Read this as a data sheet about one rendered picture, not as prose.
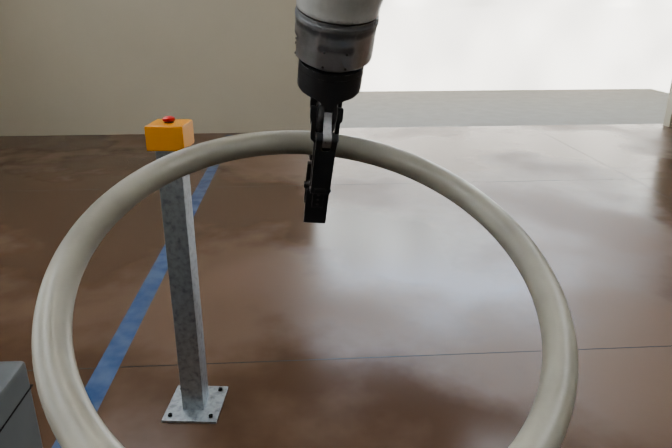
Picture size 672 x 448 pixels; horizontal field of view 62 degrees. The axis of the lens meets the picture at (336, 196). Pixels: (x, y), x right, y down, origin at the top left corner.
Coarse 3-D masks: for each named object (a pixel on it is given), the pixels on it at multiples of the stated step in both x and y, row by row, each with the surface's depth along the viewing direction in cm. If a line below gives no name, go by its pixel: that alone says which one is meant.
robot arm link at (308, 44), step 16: (304, 16) 58; (304, 32) 58; (320, 32) 57; (336, 32) 57; (352, 32) 57; (368, 32) 58; (304, 48) 59; (320, 48) 58; (336, 48) 58; (352, 48) 58; (368, 48) 60; (320, 64) 60; (336, 64) 60; (352, 64) 60
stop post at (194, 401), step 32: (160, 128) 172; (192, 128) 182; (160, 192) 180; (192, 224) 190; (192, 256) 191; (192, 288) 191; (192, 320) 195; (192, 352) 200; (192, 384) 204; (192, 416) 204
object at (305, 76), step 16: (304, 64) 62; (304, 80) 63; (320, 80) 61; (336, 80) 61; (352, 80) 62; (320, 96) 63; (336, 96) 63; (352, 96) 64; (320, 112) 64; (336, 112) 64; (320, 128) 66
